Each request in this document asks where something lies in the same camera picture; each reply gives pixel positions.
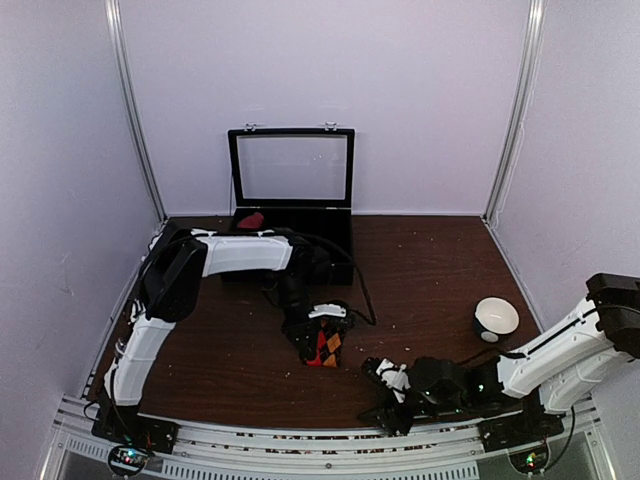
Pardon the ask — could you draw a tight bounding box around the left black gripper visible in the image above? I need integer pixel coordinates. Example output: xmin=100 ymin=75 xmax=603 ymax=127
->
xmin=272 ymin=270 xmax=320 ymax=360

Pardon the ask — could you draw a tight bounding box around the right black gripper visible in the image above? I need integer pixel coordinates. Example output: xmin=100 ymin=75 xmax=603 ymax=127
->
xmin=359 ymin=388 xmax=467 ymax=436

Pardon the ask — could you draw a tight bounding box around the black red orange argyle sock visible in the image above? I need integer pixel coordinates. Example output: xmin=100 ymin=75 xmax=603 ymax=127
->
xmin=302 ymin=321 xmax=346 ymax=368

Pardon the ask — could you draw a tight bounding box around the maroon purple striped sock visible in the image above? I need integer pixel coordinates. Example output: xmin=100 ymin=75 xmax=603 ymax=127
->
xmin=236 ymin=212 xmax=264 ymax=231

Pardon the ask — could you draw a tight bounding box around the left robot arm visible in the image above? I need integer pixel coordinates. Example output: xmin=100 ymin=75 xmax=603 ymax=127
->
xmin=97 ymin=225 xmax=355 ymax=444

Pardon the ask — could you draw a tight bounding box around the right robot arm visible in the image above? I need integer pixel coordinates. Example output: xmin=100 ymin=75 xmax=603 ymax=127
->
xmin=358 ymin=273 xmax=639 ymax=442

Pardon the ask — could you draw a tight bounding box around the white and navy bowl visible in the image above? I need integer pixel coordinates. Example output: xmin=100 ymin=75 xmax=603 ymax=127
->
xmin=473 ymin=297 xmax=520 ymax=343

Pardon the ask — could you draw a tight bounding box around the black display box with lid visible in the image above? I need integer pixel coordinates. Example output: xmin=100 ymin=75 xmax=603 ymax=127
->
xmin=227 ymin=126 xmax=356 ymax=256

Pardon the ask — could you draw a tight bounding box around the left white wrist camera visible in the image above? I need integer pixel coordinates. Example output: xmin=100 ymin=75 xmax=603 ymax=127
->
xmin=308 ymin=303 xmax=347 ymax=319

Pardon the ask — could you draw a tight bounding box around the front aluminium rail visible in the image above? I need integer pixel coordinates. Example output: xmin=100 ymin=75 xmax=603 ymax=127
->
xmin=36 ymin=396 xmax=619 ymax=479

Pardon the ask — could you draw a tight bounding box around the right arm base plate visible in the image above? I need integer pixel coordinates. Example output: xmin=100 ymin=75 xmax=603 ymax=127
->
xmin=477 ymin=414 xmax=564 ymax=452

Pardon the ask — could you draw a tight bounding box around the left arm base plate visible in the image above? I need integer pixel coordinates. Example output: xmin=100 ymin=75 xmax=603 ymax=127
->
xmin=91 ymin=416 xmax=179 ymax=454

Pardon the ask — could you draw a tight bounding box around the right aluminium frame post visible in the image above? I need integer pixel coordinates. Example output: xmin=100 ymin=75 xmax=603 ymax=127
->
xmin=483 ymin=0 xmax=547 ymax=226

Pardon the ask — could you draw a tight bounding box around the aluminium frame post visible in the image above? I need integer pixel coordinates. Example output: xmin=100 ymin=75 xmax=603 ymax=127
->
xmin=483 ymin=0 xmax=547 ymax=226
xmin=104 ymin=0 xmax=167 ymax=222

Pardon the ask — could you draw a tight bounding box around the left aluminium frame post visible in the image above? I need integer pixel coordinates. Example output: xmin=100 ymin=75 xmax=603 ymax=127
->
xmin=104 ymin=0 xmax=167 ymax=222

